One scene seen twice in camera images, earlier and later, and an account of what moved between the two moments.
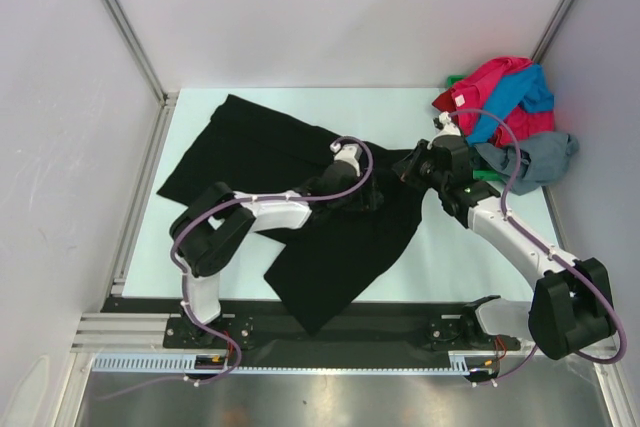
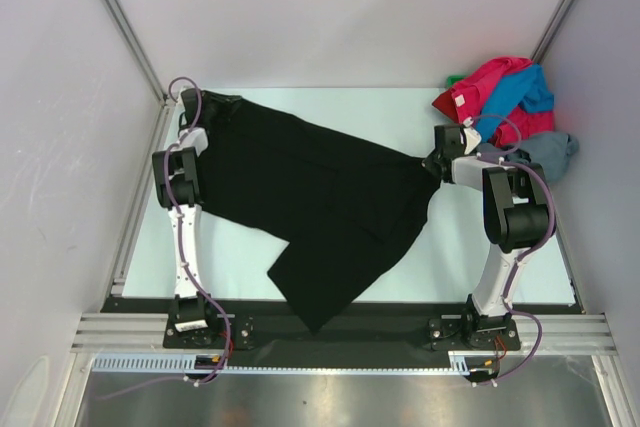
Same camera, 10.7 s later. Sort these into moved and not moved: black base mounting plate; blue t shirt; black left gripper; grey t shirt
Moved: black left gripper
Not moved: black base mounting plate; blue t shirt; grey t shirt
